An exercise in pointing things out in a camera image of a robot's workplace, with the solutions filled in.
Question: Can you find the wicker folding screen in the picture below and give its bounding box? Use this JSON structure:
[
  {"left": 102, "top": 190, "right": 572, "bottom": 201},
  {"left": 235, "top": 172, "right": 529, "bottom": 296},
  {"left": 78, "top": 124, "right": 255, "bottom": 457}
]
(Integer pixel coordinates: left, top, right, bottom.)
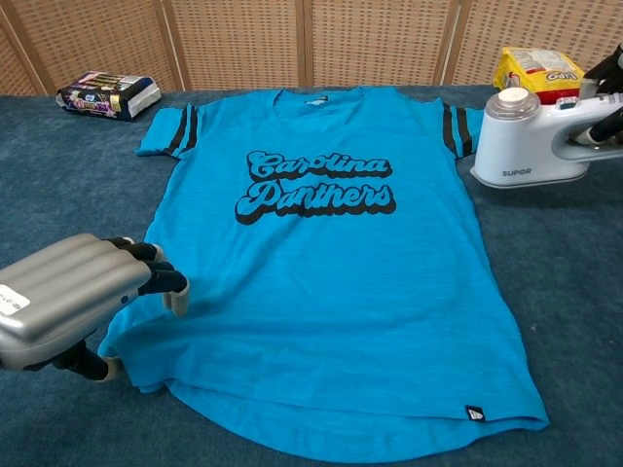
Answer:
[{"left": 0, "top": 0, "right": 623, "bottom": 96}]

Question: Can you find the dark teal table cloth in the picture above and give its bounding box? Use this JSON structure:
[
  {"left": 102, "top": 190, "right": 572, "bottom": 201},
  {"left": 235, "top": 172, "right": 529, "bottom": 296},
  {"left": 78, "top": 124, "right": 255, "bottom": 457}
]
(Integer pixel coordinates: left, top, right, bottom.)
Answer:
[{"left": 0, "top": 85, "right": 623, "bottom": 467}]

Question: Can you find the black wrapped snack pack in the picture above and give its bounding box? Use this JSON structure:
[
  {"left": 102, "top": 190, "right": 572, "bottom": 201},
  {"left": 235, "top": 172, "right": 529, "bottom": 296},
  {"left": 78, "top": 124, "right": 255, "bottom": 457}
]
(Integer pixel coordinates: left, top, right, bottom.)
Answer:
[{"left": 55, "top": 70, "right": 163, "bottom": 123}]

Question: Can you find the yellow red snack bag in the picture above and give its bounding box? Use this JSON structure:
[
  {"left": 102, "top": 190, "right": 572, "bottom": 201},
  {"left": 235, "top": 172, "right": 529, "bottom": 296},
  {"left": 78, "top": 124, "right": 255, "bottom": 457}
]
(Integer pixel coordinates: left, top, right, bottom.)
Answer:
[{"left": 493, "top": 47, "right": 587, "bottom": 106}]

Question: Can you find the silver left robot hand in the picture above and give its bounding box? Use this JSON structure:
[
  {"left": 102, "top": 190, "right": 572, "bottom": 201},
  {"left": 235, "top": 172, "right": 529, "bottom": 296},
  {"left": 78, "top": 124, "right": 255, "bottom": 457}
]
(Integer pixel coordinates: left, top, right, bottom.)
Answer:
[{"left": 0, "top": 233, "right": 191, "bottom": 384}]

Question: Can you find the white handheld garment steamer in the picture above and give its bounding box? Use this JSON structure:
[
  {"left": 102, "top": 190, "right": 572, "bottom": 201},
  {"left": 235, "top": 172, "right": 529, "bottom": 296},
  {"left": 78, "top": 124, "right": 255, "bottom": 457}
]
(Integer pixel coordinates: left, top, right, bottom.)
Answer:
[{"left": 469, "top": 87, "right": 623, "bottom": 190}]

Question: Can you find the blue Carolina Panthers t-shirt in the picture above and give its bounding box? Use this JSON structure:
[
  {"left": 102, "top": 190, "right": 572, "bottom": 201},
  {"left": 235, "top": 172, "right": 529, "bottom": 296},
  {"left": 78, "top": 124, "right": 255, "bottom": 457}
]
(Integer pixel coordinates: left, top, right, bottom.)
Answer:
[{"left": 96, "top": 86, "right": 551, "bottom": 464}]

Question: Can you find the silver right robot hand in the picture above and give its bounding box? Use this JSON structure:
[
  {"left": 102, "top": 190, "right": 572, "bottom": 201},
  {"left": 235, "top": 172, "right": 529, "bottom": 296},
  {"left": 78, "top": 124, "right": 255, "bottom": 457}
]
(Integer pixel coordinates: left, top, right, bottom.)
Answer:
[{"left": 567, "top": 43, "right": 623, "bottom": 147}]

